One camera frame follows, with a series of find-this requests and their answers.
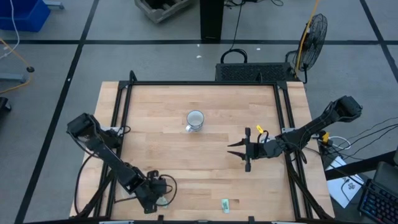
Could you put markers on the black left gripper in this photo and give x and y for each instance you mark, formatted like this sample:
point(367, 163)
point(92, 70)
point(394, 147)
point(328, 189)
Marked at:
point(152, 189)

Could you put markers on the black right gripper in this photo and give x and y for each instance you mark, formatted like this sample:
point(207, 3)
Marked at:
point(261, 149)

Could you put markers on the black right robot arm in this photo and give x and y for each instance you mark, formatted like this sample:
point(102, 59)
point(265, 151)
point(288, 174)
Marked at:
point(314, 126)

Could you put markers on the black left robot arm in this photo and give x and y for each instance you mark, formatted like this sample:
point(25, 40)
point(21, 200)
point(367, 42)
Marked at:
point(109, 158)

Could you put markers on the yellow tag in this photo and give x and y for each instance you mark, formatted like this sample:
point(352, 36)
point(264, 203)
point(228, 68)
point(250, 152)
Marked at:
point(259, 128)

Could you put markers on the small clear plastic cup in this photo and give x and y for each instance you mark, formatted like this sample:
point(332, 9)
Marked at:
point(270, 137)

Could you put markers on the white blue-patterned mug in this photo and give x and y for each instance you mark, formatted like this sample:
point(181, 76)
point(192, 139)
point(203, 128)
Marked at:
point(195, 119)

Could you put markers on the black perforated computer case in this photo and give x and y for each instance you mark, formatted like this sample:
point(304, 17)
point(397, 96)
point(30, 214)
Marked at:
point(252, 72)

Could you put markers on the yellow plug connector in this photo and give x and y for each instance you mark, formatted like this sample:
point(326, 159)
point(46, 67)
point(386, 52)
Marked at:
point(325, 137)

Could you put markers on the white paper sheet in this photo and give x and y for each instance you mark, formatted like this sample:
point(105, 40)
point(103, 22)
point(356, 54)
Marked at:
point(337, 186)

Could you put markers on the black floor fan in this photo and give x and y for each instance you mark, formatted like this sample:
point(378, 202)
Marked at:
point(312, 40)

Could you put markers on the black upright pillar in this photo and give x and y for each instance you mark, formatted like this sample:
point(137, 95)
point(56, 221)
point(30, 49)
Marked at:
point(211, 20)

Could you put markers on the backlit black keyboard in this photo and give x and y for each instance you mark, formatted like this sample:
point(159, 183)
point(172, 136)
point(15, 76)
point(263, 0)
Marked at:
point(379, 202)

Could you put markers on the grey moulded crate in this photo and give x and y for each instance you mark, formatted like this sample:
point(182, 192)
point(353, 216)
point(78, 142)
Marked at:
point(161, 11)

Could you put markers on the small black floor disc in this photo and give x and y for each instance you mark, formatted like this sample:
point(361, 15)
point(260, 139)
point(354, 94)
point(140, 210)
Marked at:
point(30, 69)

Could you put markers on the blue plastic bin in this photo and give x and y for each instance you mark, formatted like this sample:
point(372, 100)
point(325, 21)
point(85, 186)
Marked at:
point(21, 14)

